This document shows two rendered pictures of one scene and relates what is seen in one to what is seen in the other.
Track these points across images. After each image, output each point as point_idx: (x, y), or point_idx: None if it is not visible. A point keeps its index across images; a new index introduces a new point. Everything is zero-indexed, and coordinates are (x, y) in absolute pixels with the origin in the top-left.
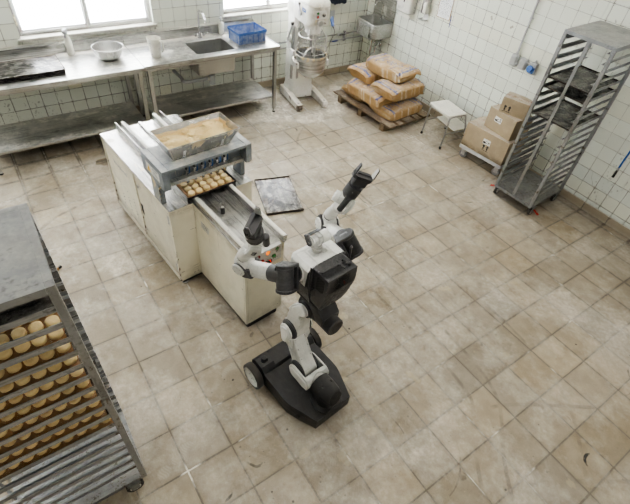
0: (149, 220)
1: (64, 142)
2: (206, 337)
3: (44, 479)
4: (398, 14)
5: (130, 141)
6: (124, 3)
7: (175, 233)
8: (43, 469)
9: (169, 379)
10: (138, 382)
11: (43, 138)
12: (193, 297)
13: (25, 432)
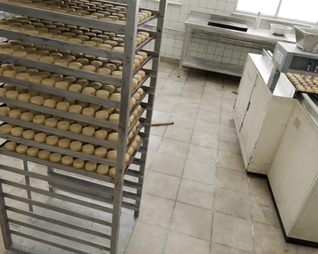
0: (248, 116)
1: (220, 78)
2: (240, 222)
3: (41, 190)
4: None
5: (267, 59)
6: (306, 9)
7: (266, 119)
8: (44, 176)
9: (188, 229)
10: (164, 213)
11: (211, 67)
12: (248, 189)
13: (48, 110)
